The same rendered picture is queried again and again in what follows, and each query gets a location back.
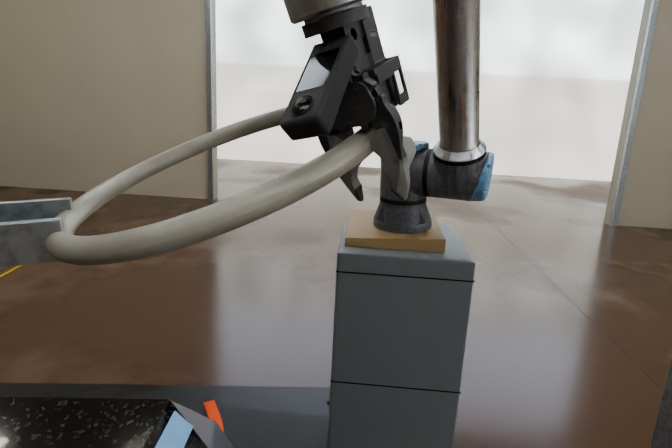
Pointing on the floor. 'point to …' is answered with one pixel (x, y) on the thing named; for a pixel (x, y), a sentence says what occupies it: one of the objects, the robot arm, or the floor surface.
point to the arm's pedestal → (398, 345)
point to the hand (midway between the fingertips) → (376, 193)
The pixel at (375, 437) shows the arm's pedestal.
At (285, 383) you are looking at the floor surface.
